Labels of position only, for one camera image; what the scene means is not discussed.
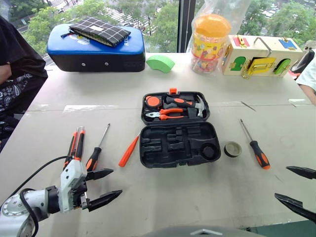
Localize blue and black padded case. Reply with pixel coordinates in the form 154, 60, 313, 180
46, 24, 146, 73

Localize black electrical tape roll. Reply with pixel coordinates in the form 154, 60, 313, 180
224, 141, 243, 158

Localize dark grey rounded shape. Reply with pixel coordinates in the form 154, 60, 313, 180
140, 224, 267, 237

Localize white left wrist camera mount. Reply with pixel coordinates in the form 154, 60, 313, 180
60, 159, 87, 214

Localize black orange handled screwdriver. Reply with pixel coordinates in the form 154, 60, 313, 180
239, 118, 271, 170
85, 123, 111, 172

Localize colourful jar with orange lid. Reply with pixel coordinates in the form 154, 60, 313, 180
191, 13, 232, 76

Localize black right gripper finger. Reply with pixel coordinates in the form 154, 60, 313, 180
274, 193, 316, 225
285, 166, 316, 180

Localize clear plastic bag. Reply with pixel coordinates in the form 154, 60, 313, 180
185, 0, 251, 78

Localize person in black clothing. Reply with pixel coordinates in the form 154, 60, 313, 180
0, 16, 49, 153

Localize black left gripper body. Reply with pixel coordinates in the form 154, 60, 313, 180
70, 171, 95, 212

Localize black white checked pouch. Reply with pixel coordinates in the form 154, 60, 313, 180
61, 16, 132, 47

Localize green curved foam block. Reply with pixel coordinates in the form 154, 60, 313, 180
146, 54, 175, 74

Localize black bag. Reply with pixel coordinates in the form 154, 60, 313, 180
289, 48, 316, 75

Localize wooden latch lock box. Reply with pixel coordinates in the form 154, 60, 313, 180
221, 34, 304, 80

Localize orange black tape measure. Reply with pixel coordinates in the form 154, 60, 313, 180
145, 95, 163, 109

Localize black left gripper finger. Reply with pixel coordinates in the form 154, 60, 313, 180
86, 189, 123, 212
86, 168, 114, 182

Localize orange handled pliers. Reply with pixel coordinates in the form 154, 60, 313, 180
145, 108, 190, 121

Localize dark window frame post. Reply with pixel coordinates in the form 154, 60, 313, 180
177, 0, 197, 53

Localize hammer with orange black handle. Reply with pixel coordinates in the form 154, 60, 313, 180
165, 95, 207, 118

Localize black plastic tool case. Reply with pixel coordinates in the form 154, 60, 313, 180
139, 87, 222, 169

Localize orange-black pliers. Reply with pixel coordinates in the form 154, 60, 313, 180
63, 126, 86, 171

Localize person in white shirt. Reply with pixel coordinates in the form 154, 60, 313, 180
295, 48, 316, 107

